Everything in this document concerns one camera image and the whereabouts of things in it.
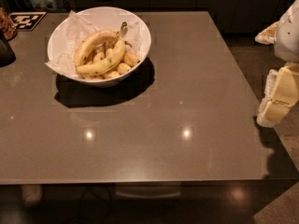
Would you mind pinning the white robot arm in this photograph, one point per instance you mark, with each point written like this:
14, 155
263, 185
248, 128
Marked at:
286, 45

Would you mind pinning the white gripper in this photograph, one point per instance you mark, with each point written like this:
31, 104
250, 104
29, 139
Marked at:
288, 36

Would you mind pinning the black white fiducial marker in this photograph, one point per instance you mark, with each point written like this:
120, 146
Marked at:
26, 21

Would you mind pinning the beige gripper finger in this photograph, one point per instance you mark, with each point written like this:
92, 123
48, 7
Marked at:
271, 114

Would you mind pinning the white ceramic bowl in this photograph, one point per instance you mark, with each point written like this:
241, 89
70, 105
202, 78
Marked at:
137, 31

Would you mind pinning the yellow banana bunch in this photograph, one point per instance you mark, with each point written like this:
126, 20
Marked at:
104, 54

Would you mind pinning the dark object at left edge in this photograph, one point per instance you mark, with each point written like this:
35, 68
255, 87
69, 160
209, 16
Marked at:
7, 55

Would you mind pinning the white paper liner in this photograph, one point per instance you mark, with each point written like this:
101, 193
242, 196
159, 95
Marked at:
73, 31

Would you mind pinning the brown patterned object top left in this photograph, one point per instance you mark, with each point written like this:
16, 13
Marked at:
6, 25

